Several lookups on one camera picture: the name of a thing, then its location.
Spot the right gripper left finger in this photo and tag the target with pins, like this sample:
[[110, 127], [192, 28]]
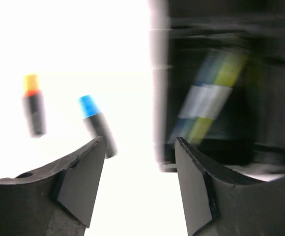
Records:
[[56, 199]]

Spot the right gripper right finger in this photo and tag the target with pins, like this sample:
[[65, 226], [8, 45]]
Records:
[[218, 201]]

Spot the blue highlighter marker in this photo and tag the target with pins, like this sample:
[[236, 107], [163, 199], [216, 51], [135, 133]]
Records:
[[95, 120]]

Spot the orange highlighter marker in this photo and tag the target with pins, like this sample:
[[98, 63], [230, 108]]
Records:
[[34, 106]]

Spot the yellow green pen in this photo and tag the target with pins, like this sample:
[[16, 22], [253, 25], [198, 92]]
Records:
[[217, 96]]

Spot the blue clear pen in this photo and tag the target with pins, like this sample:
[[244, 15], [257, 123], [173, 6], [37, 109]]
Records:
[[198, 92]]

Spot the black divided organizer tray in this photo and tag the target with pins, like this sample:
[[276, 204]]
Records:
[[249, 132]]

